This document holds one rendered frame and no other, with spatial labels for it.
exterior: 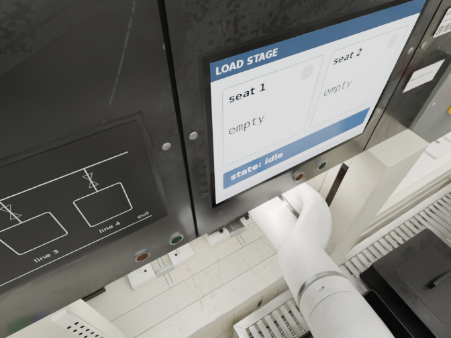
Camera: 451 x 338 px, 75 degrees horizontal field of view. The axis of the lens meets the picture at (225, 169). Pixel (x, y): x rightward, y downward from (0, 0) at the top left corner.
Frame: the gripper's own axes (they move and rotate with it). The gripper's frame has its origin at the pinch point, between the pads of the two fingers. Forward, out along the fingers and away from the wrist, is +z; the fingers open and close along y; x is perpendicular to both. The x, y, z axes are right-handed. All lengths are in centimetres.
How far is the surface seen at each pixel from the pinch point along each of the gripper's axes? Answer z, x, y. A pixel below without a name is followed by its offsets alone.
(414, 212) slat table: -34, -43, 71
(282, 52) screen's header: -30, 48, -11
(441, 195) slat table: -35, -43, 89
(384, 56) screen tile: -30, 42, 6
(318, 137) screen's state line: -29.6, 31.9, -1.3
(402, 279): -50, -33, 37
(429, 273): -53, -33, 46
